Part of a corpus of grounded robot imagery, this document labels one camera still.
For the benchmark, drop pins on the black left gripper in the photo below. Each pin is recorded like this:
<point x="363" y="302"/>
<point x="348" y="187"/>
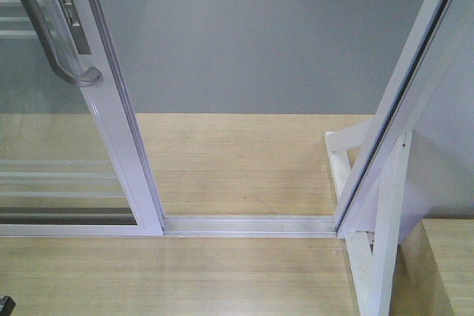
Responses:
<point x="7" y="305"/>

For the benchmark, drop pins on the white sliding glass door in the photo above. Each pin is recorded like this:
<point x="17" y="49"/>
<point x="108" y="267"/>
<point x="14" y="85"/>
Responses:
<point x="82" y="40"/>

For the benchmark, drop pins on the light wooden base board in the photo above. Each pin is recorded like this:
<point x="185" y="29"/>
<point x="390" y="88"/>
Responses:
<point x="209" y="164"/>

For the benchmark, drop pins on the aluminium floor track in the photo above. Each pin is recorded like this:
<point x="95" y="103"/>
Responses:
<point x="249" y="226"/>

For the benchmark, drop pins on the light wooden box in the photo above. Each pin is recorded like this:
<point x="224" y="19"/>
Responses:
<point x="438" y="256"/>

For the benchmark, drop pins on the silver door handle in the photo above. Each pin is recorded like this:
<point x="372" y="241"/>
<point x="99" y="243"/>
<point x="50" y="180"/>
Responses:
<point x="90" y="77"/>

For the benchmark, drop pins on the white triangular support bracket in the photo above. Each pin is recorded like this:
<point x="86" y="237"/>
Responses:
<point x="372" y="241"/>

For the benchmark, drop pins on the white side wall panel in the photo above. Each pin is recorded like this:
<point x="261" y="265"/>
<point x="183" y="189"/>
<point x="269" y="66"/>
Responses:
<point x="440" y="169"/>

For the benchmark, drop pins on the white door frame post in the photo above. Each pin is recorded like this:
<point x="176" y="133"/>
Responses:
<point x="426" y="46"/>

